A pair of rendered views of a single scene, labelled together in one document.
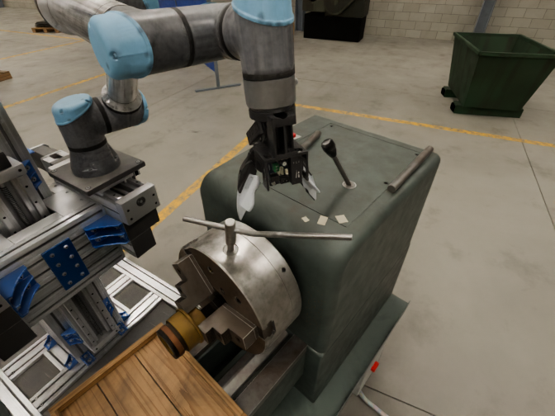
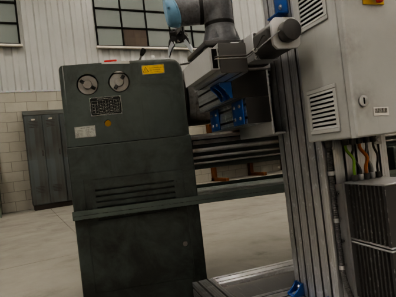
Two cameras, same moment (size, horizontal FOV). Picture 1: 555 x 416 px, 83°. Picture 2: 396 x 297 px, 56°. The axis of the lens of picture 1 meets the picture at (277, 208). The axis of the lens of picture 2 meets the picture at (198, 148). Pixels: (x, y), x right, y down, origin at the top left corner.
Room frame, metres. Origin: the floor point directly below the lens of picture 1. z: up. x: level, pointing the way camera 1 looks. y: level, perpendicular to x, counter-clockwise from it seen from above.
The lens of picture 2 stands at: (2.14, 1.46, 0.77)
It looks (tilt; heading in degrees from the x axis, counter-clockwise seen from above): 1 degrees up; 220
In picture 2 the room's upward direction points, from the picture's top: 7 degrees counter-clockwise
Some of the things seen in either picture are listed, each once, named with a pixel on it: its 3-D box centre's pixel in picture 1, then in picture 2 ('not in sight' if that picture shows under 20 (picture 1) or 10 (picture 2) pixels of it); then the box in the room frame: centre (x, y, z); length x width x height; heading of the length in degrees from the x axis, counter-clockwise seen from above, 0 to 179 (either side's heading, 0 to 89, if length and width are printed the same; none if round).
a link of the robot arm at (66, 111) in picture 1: (80, 120); (215, 6); (0.94, 0.62, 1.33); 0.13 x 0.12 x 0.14; 133
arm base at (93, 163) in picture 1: (92, 153); (220, 36); (0.93, 0.63, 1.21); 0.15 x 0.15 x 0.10
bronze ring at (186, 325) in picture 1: (184, 330); not in sight; (0.37, 0.21, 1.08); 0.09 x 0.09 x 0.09; 49
